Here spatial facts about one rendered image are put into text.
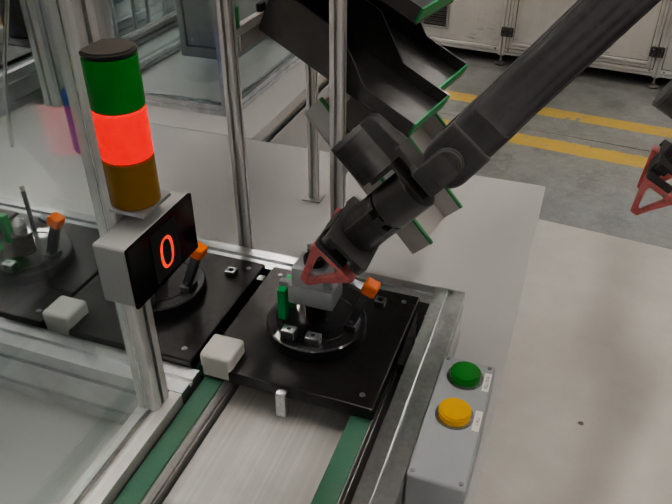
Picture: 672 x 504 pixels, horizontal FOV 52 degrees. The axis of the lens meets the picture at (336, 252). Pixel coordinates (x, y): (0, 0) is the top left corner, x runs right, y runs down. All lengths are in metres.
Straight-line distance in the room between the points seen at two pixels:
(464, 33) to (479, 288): 3.93
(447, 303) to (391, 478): 0.34
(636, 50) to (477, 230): 3.57
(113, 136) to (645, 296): 0.97
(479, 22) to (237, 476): 4.41
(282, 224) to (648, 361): 0.72
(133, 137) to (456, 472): 0.50
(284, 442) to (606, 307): 0.64
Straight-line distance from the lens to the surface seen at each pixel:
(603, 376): 1.14
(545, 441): 1.02
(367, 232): 0.82
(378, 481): 0.83
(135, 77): 0.66
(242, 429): 0.93
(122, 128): 0.67
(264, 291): 1.05
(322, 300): 0.91
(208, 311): 1.03
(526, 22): 4.96
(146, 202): 0.70
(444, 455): 0.85
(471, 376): 0.92
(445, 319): 1.02
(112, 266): 0.71
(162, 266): 0.74
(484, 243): 1.39
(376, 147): 0.79
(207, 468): 0.90
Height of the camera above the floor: 1.61
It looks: 34 degrees down
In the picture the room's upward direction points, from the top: straight up
